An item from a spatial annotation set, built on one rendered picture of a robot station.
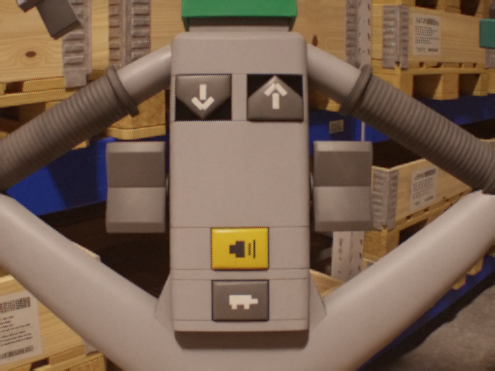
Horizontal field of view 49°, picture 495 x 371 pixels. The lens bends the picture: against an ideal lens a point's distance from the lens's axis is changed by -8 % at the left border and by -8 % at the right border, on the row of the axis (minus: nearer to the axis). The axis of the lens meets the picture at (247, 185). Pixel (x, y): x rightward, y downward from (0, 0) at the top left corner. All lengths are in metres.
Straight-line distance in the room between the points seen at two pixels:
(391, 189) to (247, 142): 1.65
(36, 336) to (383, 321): 0.90
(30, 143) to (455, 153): 0.30
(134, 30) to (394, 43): 1.00
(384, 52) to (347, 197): 1.60
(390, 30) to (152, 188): 1.63
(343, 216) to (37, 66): 0.82
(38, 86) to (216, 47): 0.75
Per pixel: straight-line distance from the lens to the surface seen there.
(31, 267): 0.42
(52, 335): 1.23
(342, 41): 1.70
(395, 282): 0.41
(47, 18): 0.48
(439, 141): 0.41
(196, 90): 0.38
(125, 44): 1.20
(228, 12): 0.41
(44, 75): 1.12
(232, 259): 0.38
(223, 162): 0.38
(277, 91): 0.38
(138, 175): 0.39
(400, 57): 1.96
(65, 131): 0.41
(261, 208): 0.38
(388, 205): 2.02
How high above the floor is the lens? 1.39
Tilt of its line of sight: 14 degrees down
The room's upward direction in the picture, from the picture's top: straight up
